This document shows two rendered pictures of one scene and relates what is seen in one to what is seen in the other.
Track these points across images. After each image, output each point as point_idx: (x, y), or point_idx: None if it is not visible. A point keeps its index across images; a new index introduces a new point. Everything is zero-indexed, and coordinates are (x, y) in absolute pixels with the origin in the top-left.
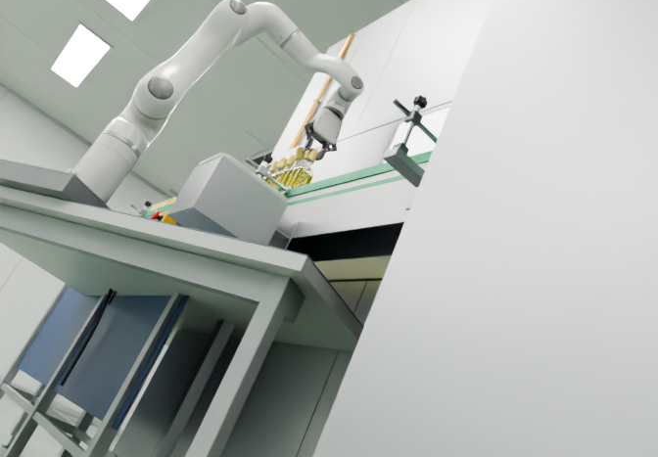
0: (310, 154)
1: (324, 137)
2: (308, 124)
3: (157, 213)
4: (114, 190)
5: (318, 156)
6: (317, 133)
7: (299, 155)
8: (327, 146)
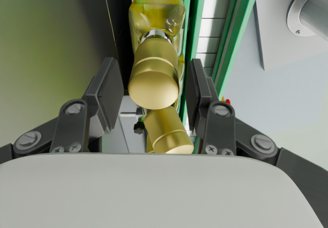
0: (170, 54)
1: (130, 154)
2: (317, 194)
3: (229, 100)
4: (321, 1)
5: (117, 88)
6: (208, 155)
7: (177, 116)
8: (74, 126)
